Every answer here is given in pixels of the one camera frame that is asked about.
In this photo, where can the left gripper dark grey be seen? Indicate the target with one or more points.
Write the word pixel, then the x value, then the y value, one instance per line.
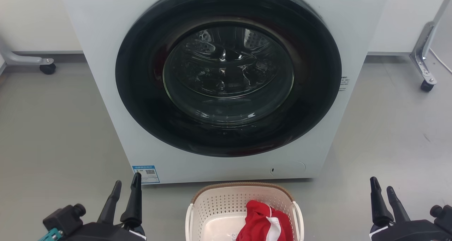
pixel 106 233

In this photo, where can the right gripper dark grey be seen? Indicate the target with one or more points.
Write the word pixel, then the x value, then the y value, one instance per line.
pixel 409 233

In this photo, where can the cream perforated laundry basket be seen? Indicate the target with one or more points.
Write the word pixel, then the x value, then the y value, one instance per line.
pixel 219 205

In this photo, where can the blue energy label sticker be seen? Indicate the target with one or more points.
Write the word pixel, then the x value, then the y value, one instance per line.
pixel 146 174

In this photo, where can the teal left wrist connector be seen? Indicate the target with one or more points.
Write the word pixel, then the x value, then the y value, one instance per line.
pixel 49 235

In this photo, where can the round black washer door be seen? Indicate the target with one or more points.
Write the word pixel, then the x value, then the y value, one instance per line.
pixel 141 92

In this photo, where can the black caster wheel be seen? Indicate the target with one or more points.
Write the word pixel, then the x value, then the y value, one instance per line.
pixel 47 69
pixel 426 86

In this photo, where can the red and white garment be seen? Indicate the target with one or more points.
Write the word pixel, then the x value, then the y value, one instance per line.
pixel 259 221

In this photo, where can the small printed washer sticker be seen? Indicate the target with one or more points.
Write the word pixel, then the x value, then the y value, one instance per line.
pixel 344 84

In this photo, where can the grey partition foot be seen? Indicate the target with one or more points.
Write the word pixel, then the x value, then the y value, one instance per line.
pixel 21 59
pixel 422 53

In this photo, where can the white front-load washing machine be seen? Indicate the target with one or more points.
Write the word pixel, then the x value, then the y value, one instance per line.
pixel 88 29

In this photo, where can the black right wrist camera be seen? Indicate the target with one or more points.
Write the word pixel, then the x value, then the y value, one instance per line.
pixel 443 218

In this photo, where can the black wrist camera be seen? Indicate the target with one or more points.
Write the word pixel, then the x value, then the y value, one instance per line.
pixel 63 218
pixel 443 218

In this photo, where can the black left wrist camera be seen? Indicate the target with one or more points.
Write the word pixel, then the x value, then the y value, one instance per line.
pixel 63 218

